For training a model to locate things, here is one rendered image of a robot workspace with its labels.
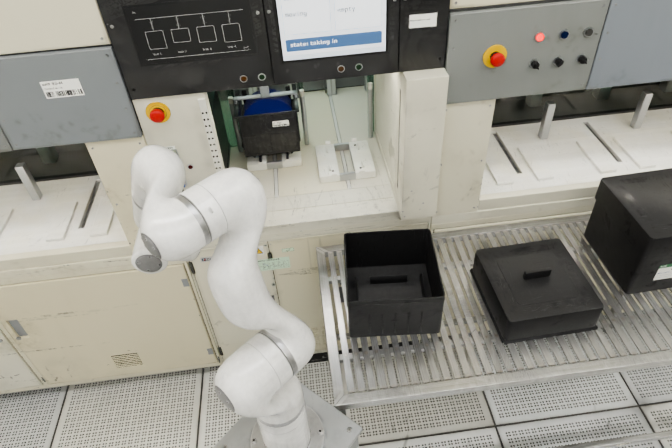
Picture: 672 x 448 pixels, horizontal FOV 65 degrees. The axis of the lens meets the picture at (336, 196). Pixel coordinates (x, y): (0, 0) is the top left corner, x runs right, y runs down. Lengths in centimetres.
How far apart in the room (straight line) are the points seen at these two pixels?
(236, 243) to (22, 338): 157
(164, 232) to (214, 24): 71
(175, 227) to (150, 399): 175
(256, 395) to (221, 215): 39
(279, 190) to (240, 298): 101
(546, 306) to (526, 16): 81
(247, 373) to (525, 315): 84
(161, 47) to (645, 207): 146
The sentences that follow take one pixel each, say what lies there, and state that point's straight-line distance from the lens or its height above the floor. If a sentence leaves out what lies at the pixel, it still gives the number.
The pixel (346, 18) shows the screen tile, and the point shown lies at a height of 157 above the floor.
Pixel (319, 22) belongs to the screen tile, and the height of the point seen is 157.
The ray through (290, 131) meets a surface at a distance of 198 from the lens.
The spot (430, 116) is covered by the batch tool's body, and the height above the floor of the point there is 128.
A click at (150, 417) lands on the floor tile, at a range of 254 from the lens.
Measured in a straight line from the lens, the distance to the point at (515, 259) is 176.
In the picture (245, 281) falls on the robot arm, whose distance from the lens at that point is 99.
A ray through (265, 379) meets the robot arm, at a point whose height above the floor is 116.
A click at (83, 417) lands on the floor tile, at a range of 266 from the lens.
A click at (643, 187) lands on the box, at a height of 101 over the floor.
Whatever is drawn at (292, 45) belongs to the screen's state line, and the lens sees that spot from 147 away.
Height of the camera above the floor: 212
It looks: 41 degrees down
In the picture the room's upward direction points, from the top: 4 degrees counter-clockwise
